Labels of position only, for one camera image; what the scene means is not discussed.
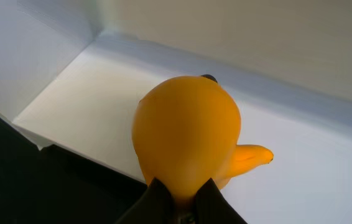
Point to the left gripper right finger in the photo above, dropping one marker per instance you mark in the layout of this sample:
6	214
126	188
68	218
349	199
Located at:
213	208

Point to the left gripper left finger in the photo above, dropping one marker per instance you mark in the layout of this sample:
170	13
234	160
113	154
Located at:
157	205

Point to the yellow rubber duck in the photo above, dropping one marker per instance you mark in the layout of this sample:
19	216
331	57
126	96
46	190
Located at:
185	130

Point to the white shelf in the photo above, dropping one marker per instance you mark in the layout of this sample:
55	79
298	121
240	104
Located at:
101	93

